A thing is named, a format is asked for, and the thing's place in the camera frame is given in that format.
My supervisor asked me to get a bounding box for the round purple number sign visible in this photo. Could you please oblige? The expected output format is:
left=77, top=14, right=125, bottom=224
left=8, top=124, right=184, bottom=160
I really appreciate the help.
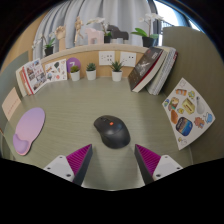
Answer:
left=65, top=57, right=82, bottom=74

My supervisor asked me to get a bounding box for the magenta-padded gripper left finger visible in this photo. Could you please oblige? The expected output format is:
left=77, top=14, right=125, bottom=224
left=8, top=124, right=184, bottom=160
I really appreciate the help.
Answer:
left=43, top=143, right=94, bottom=187

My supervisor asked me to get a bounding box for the green desk partition panel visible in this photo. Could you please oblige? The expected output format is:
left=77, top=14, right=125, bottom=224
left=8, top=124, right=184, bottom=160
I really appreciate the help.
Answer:
left=161, top=25, right=224, bottom=165
left=0, top=50, right=29, bottom=134

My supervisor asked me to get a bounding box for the pink wooden horse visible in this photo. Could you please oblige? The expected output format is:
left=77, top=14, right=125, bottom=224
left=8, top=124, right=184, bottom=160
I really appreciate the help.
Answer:
left=83, top=27, right=105, bottom=46

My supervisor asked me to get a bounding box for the window with dark frame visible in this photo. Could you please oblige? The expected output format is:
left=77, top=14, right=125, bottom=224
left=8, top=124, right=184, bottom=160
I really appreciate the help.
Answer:
left=153, top=0, right=201, bottom=34

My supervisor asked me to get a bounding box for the small white orchid black pot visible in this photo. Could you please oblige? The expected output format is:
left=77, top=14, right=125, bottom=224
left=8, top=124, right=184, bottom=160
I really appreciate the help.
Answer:
left=31, top=32, right=58, bottom=57

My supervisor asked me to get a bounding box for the beige card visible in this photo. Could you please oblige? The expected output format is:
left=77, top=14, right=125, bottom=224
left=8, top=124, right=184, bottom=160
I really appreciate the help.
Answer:
left=1, top=87, right=23, bottom=122

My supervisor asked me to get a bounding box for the white orchid behind horses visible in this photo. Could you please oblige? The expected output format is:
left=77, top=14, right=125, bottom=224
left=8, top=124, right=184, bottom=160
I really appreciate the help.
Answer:
left=86, top=17, right=113, bottom=44

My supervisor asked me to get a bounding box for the thick white book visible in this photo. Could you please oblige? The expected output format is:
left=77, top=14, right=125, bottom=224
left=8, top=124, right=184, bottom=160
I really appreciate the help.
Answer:
left=14, top=64, right=31, bottom=98

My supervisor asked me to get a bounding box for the grey curtain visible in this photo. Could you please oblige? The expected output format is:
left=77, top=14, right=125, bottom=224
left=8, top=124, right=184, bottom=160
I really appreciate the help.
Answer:
left=33, top=0, right=158, bottom=61

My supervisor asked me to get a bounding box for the white sticker sheet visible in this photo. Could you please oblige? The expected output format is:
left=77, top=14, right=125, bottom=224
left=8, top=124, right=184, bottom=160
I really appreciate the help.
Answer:
left=161, top=77, right=216, bottom=151

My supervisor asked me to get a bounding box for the black cover book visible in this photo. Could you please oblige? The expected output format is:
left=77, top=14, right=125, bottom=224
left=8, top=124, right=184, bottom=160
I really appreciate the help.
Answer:
left=128, top=46, right=165, bottom=93

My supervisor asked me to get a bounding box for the white wall socket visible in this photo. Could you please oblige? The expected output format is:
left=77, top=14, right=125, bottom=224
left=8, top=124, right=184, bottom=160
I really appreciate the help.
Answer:
left=98, top=50, right=116, bottom=66
left=119, top=51, right=137, bottom=68

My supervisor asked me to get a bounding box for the purple mouse pad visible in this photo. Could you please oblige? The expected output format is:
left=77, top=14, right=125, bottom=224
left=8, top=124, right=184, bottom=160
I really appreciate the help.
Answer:
left=12, top=106, right=46, bottom=157

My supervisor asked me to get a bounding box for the white picture card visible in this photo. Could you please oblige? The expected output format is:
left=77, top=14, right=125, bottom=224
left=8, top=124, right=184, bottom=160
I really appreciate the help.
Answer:
left=44, top=58, right=68, bottom=83

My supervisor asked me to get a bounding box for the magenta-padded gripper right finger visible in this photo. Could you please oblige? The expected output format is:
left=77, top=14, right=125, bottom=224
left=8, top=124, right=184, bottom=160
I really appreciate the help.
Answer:
left=134, top=143, right=184, bottom=185

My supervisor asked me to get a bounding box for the wooden mannequin figure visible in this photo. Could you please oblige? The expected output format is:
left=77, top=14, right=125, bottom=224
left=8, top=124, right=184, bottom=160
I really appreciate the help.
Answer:
left=73, top=16, right=85, bottom=47

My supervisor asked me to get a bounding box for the large white orchid black pot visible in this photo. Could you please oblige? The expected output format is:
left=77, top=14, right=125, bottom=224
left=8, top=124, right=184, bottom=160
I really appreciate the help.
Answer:
left=130, top=12, right=165, bottom=48

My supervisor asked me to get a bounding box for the dark wooden horse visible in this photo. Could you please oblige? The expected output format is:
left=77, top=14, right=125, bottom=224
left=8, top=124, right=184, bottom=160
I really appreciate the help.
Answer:
left=106, top=24, right=130, bottom=45

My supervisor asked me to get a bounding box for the small succulent white pot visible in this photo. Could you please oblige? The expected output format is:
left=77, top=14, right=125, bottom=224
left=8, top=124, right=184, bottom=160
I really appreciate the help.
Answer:
left=110, top=60, right=124, bottom=83
left=69, top=65, right=81, bottom=82
left=85, top=62, right=98, bottom=81

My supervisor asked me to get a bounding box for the black computer mouse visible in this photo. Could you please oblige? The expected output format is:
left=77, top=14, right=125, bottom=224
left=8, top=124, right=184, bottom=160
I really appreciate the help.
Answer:
left=93, top=114, right=132, bottom=149

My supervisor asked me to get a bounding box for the wooden desk shelf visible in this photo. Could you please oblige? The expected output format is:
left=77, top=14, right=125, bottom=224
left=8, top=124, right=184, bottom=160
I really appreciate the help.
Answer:
left=28, top=43, right=158, bottom=81

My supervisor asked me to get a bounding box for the red photo-cover book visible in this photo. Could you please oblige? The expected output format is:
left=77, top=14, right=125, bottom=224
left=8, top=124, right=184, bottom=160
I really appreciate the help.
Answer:
left=20, top=58, right=48, bottom=96

